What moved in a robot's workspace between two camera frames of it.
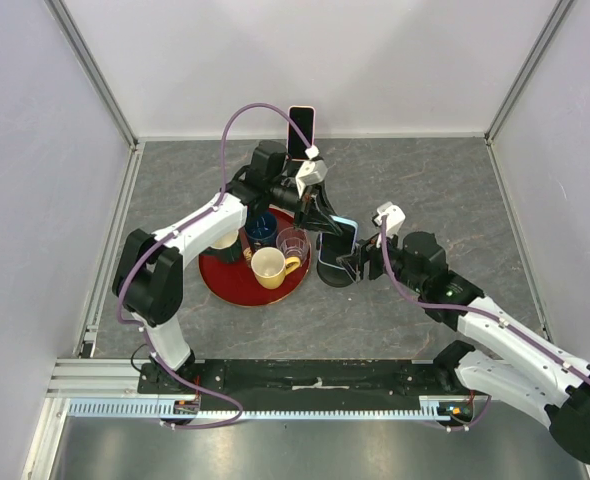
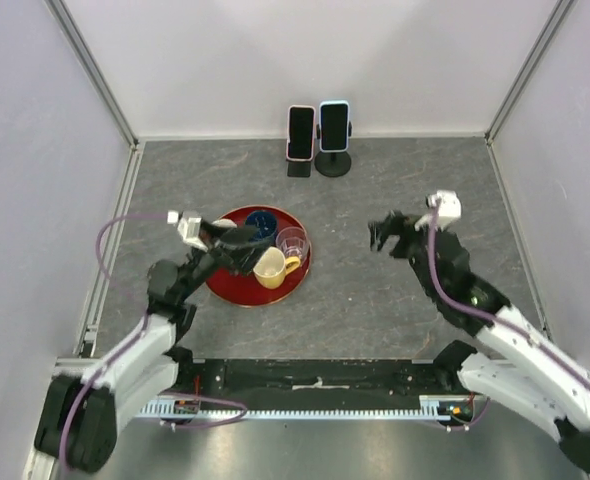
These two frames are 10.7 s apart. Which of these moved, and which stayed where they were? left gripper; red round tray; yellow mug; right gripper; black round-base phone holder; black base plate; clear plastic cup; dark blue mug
Moved: black round-base phone holder; right gripper; left gripper
Stayed: dark blue mug; yellow mug; clear plastic cup; black base plate; red round tray
